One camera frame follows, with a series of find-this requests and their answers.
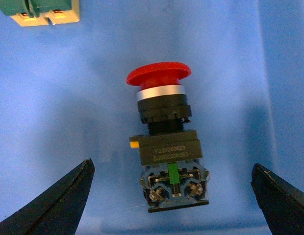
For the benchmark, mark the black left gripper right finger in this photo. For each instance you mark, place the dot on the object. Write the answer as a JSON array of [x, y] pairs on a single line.
[[282, 203]]

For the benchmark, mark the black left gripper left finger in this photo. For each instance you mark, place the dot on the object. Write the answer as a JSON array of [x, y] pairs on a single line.
[[56, 211]]

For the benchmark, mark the red emergency stop button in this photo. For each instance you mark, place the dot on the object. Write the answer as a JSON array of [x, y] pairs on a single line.
[[172, 176]]

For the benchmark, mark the blue plastic tray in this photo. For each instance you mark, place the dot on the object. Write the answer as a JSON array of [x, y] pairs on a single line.
[[64, 99]]

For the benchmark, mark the green beige terminal block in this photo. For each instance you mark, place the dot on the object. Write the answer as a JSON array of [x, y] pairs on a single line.
[[41, 12]]

